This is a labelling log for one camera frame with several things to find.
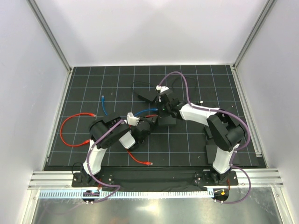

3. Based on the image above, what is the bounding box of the red ethernet cable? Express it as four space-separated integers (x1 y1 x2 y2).
127 114 158 167
60 112 97 147

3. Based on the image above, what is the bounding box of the black network switch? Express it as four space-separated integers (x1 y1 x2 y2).
158 116 177 127

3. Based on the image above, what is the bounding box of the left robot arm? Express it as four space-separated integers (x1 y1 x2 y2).
79 113 158 187

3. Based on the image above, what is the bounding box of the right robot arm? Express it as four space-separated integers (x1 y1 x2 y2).
157 89 250 185

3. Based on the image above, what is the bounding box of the black power adapter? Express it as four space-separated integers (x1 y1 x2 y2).
137 91 157 104

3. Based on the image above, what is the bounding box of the black grid mat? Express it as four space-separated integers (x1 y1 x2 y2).
43 65 267 168

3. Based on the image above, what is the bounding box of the black flat block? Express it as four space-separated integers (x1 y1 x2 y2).
206 145 240 165

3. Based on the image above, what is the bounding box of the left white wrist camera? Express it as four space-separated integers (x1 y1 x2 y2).
126 112 140 126

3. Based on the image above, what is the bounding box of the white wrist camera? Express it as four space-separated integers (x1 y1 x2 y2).
156 85 169 93
126 112 140 126

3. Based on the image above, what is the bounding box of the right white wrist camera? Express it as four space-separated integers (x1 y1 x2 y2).
156 85 169 93

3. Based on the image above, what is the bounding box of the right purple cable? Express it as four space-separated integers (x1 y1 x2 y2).
158 71 252 205

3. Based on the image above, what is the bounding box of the blue ethernet cable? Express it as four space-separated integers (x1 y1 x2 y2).
101 95 159 117

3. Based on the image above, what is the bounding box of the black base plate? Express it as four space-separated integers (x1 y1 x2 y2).
71 166 239 188

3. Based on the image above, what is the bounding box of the white slotted cable duct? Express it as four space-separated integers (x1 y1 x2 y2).
39 189 214 199

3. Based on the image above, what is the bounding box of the aluminium front rail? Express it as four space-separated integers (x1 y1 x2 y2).
28 168 284 190

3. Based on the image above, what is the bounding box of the right aluminium frame post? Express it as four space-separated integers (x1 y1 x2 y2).
233 0 277 70

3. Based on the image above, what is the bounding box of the aluminium frame post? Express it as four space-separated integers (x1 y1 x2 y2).
233 0 277 70
26 0 72 73

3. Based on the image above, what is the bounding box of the left aluminium frame post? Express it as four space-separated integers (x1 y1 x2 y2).
26 0 72 73

